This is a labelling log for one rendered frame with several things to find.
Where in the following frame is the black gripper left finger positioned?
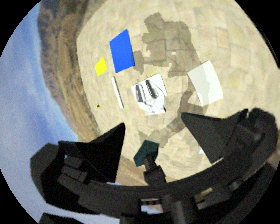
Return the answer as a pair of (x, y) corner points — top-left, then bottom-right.
(58, 123), (125, 183)

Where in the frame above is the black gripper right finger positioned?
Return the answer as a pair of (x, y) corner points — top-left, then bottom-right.
(181, 109), (249, 165)

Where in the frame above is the blue flat rectangular plate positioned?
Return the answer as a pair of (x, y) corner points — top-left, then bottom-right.
(109, 30), (135, 72)

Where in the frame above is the yellow flat square plate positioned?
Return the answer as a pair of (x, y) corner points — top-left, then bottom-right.
(95, 56), (108, 77)

